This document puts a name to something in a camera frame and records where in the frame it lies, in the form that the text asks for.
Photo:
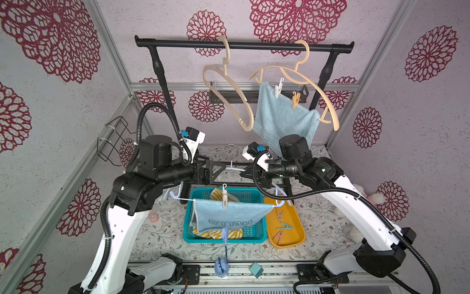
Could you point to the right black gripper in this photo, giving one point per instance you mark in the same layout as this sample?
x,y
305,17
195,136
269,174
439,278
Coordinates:
x,y
259,172

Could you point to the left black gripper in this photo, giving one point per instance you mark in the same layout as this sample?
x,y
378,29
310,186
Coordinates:
x,y
207,177

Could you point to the light blue hanger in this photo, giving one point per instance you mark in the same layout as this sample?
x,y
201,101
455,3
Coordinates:
x,y
231,155

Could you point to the yellow striped towel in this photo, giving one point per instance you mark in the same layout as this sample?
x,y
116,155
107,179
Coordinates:
x,y
216,195

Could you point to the peach pink clothespin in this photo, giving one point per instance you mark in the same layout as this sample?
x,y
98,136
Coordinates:
x,y
279,214

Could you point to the blue hello towel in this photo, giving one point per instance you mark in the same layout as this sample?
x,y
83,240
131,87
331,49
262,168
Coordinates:
x,y
209,215

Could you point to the green clothespin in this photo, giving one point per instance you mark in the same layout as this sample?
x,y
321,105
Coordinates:
x,y
285,227

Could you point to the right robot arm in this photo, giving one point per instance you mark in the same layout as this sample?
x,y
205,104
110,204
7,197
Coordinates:
x,y
323,175

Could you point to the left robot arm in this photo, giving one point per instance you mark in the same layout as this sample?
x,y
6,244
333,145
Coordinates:
x,y
157,163

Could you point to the beige plastic hanger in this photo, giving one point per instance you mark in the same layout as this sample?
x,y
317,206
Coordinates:
x,y
329,115

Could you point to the teal plastic basket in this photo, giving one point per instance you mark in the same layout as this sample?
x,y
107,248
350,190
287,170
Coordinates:
x,y
255,234

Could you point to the yellow plastic tray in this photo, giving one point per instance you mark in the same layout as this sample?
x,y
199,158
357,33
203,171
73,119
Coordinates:
x,y
291,238

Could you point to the teal plain towel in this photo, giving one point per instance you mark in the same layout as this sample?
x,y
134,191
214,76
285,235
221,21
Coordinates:
x,y
275,118

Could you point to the small teal cube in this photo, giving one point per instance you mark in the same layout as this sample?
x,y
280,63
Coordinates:
x,y
256,270

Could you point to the orange clothespin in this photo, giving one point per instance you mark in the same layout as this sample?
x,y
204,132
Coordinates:
x,y
295,99

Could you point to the white clothespin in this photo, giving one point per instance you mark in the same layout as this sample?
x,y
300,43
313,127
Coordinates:
x,y
278,88

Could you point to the white teddy bear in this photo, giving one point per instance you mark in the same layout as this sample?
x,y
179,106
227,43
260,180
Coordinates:
x,y
367,198

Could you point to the black clothes rack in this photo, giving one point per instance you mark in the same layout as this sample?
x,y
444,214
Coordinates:
x,y
153,44

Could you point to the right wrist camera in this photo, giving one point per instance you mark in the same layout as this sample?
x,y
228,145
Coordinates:
x,y
251,151

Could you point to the black wire wall rack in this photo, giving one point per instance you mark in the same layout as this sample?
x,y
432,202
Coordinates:
x,y
118,146

